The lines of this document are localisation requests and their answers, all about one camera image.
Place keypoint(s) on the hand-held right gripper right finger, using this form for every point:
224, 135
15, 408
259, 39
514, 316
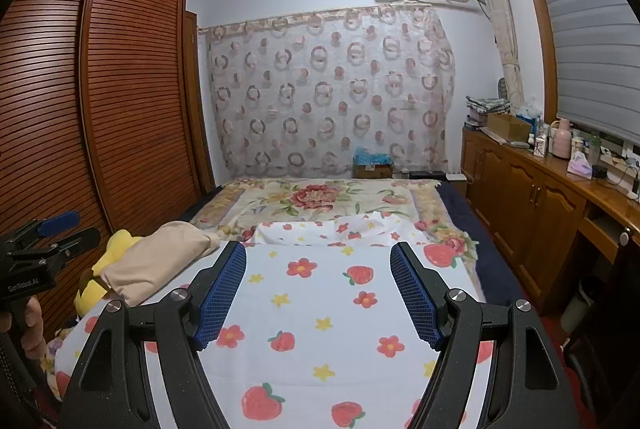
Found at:
415, 294

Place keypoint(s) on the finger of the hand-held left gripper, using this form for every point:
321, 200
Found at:
60, 223
80, 239

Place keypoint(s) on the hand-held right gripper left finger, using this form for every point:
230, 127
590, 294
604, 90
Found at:
222, 294

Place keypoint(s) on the beige printed t-shirt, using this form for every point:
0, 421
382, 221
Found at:
160, 259

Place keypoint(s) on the person's left hand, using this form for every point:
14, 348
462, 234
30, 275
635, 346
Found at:
36, 329

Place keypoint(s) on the yellow plush toy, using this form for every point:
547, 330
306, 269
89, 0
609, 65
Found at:
120, 246

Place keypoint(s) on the strawberry flower printed bed sheet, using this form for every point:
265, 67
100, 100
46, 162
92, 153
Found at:
310, 304

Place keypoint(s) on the dark blue mattress cover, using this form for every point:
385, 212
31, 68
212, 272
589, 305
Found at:
480, 234

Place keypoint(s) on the black flat device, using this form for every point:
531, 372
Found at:
426, 174

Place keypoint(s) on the white router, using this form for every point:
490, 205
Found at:
456, 177

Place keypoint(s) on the floral blanket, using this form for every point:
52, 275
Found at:
310, 196

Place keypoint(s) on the cardboard box with blue items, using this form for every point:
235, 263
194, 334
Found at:
372, 168

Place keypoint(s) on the wooden louvered wardrobe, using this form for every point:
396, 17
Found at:
135, 99

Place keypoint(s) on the wooden sideboard cabinet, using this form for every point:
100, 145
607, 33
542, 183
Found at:
525, 199

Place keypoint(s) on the white trash bin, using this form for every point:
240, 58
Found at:
582, 304

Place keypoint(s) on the brown cardboard box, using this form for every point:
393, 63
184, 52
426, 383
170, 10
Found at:
507, 126

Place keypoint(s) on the white carton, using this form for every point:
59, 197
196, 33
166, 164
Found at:
540, 146

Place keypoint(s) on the stack of folded cloths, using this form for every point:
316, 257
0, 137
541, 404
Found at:
485, 109

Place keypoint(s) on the pink tissue pack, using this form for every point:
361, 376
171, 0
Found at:
580, 165

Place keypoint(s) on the pink thermos jug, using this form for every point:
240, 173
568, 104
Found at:
560, 141

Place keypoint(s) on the circle patterned sheer curtain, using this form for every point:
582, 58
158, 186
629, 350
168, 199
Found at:
325, 94

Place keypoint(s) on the green bottle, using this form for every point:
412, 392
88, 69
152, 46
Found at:
594, 149

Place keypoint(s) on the tied beige window curtain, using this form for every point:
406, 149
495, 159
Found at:
502, 29

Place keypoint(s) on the grey window blind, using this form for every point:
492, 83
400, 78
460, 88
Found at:
585, 39

